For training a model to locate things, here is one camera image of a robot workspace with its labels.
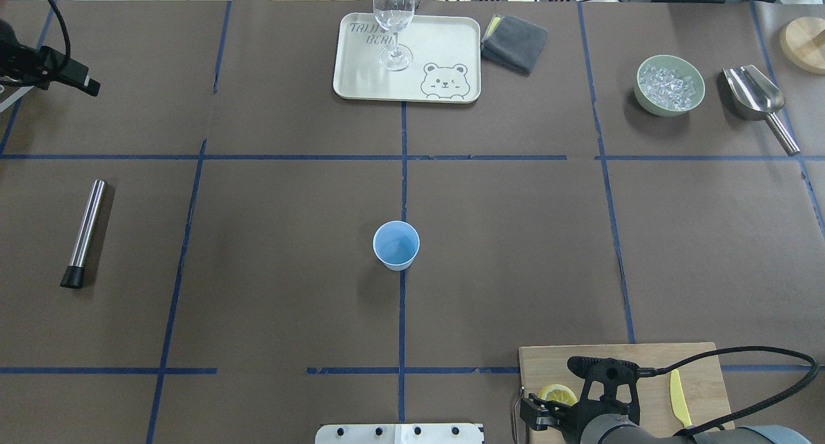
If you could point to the green bowl of ice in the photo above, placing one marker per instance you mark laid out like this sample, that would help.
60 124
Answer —
667 85

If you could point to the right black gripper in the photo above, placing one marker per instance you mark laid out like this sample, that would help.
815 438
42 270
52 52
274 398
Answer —
567 423

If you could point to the clear wine glass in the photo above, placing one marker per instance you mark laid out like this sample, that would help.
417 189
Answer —
393 16

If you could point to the steel ice scoop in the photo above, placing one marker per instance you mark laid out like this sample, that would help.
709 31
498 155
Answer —
757 98

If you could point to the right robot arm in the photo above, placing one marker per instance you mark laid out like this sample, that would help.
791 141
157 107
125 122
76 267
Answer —
617 428

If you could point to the grey folded cloth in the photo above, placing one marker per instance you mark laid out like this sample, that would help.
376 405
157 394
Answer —
513 43

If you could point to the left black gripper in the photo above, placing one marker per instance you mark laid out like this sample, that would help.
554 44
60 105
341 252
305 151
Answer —
19 62

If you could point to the cream bear tray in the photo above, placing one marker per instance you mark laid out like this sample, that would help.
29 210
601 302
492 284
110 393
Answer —
445 65

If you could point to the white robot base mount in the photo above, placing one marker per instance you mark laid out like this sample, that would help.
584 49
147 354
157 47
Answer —
401 433

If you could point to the light blue cup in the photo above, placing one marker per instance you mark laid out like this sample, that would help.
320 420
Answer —
396 244

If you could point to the steel muddler black tip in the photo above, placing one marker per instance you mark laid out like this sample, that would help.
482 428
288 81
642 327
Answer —
73 276

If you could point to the lemon slice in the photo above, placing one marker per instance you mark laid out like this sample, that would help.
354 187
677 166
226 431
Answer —
558 393

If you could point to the yellow plastic knife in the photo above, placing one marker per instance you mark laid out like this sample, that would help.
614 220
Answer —
678 400

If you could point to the wooden cutting board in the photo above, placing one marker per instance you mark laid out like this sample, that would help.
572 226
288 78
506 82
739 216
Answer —
624 378

